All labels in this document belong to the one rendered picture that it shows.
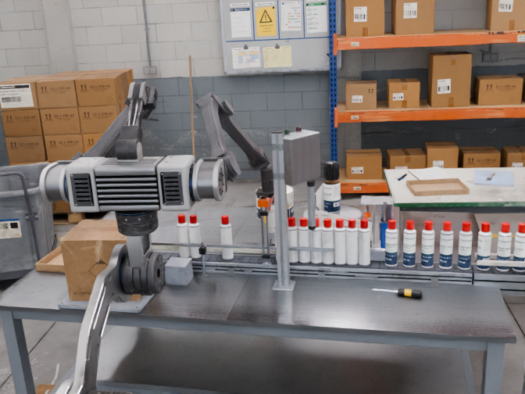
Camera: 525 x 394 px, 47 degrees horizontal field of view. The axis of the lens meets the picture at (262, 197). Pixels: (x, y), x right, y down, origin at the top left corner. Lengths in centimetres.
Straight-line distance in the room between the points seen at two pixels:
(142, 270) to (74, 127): 398
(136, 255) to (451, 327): 116
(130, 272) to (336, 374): 143
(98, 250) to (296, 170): 85
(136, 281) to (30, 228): 274
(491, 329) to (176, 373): 160
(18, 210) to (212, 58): 317
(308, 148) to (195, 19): 468
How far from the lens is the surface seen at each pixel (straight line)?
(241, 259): 278
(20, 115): 608
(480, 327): 239
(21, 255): 484
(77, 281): 262
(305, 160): 245
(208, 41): 698
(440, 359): 332
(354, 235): 264
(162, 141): 728
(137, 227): 199
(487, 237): 265
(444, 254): 266
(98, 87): 581
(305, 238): 266
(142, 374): 327
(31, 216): 466
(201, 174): 191
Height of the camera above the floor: 199
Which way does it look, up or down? 18 degrees down
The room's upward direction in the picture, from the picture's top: 3 degrees counter-clockwise
